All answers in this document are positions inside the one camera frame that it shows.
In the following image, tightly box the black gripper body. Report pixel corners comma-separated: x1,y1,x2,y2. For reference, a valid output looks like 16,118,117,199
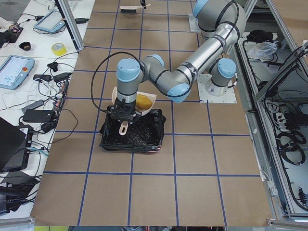
107,98,141,122

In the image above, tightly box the beige plastic dustpan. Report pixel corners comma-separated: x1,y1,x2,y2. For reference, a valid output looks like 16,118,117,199
112,86,157,135

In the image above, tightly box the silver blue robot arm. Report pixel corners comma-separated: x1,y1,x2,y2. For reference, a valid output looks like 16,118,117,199
107,0,247,123

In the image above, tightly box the yellow lemon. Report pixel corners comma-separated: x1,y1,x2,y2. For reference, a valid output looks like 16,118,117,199
136,94,153,110

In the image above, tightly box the black clip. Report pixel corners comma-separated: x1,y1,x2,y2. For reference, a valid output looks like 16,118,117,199
47,62,59,72

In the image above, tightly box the black power brick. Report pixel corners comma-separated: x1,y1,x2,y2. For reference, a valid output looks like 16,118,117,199
23,109,55,123

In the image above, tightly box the yellow tape roll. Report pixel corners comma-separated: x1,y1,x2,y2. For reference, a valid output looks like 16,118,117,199
51,43,67,56

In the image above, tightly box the black power adapter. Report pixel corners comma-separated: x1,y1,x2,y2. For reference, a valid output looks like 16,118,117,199
75,17,89,24

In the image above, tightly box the upper teach pendant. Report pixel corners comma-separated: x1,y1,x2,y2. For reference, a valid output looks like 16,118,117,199
33,10,65,34

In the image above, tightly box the teach pendant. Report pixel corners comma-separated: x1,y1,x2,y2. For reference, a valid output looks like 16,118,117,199
0,55,35,90
33,10,65,34

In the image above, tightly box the lower teach pendant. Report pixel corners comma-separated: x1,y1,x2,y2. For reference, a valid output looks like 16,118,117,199
0,55,35,90

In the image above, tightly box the crumpled white cloth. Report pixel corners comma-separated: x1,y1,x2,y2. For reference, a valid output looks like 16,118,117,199
247,42,277,62

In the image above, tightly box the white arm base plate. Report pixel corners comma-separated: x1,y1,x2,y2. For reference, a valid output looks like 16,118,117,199
188,14,201,33

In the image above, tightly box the aluminium frame post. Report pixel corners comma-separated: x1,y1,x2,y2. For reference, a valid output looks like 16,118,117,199
55,0,84,52

